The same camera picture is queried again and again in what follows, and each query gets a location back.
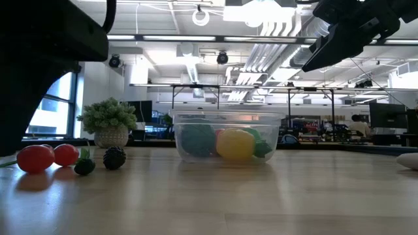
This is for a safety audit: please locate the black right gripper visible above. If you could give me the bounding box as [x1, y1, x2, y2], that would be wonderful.
[302, 0, 402, 72]

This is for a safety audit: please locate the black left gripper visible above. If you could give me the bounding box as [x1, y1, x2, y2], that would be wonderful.
[0, 0, 110, 157]

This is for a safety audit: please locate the red toy cherry tomato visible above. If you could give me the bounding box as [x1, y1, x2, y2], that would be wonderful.
[16, 144, 56, 174]

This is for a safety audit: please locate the red tomato with green calyx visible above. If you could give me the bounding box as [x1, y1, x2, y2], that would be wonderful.
[53, 143, 92, 167]

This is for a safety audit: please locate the clear plastic tupperware container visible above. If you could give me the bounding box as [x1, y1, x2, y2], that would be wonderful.
[169, 110, 285, 165]

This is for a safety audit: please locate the large toy blackberry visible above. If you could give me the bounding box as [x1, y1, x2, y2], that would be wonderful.
[103, 146, 127, 170]

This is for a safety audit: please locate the round green toy fruit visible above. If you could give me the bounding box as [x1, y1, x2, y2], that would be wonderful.
[241, 127, 262, 141]

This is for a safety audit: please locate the yellow toy bell pepper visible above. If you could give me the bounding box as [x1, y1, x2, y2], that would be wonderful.
[215, 127, 274, 161]

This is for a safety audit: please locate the small toy watermelon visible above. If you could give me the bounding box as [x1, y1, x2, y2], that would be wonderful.
[180, 123, 217, 158]

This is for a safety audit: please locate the person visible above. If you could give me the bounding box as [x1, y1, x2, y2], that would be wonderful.
[346, 114, 372, 137]

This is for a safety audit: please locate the green plant in white pot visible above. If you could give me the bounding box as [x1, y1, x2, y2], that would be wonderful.
[76, 97, 138, 149]

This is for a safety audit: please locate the small toy blackberry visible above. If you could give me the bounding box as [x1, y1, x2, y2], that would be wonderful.
[73, 158, 97, 176]

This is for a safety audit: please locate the black desk monitor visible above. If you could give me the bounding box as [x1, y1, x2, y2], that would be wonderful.
[369, 102, 408, 130]

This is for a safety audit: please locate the beige folded cloth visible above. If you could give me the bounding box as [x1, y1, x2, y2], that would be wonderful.
[396, 152, 418, 171]

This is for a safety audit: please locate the small background plant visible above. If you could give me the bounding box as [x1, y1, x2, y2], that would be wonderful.
[162, 112, 176, 140]

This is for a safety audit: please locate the long ceiling light bar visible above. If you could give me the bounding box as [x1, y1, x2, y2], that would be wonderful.
[107, 34, 418, 46]

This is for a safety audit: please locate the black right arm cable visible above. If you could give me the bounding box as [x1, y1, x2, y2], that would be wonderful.
[349, 57, 409, 110]

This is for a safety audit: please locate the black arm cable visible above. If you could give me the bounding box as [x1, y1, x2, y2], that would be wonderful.
[102, 0, 118, 34]
[349, 57, 409, 110]

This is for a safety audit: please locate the black wall screen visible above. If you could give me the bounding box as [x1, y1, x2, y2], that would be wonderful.
[127, 100, 153, 123]

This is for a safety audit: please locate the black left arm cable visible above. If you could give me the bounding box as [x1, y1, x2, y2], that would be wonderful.
[102, 0, 118, 34]

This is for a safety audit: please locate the white coiled ceiling cable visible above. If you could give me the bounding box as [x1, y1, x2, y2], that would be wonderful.
[191, 8, 210, 27]

